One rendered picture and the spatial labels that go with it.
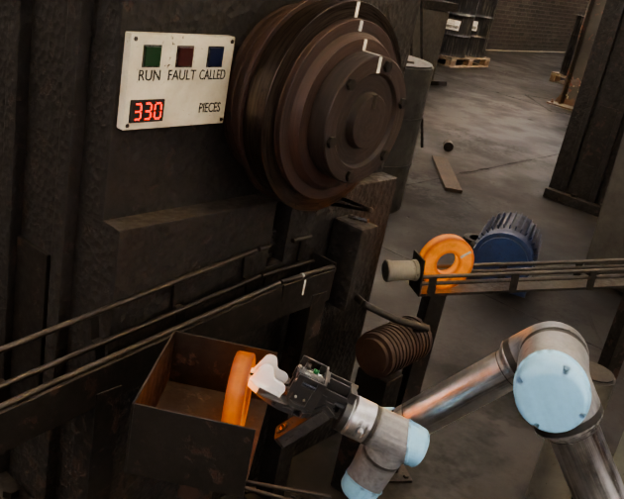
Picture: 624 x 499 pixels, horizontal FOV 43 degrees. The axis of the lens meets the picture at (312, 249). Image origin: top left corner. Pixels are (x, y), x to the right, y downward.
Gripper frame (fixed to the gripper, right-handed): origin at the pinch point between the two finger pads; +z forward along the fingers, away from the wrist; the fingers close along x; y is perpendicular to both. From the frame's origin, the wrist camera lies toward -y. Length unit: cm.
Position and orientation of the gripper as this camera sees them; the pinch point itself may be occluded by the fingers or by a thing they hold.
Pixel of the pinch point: (241, 374)
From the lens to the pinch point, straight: 143.8
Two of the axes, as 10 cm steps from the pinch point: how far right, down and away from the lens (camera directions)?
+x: -0.9, 3.5, -9.3
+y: 4.3, -8.3, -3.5
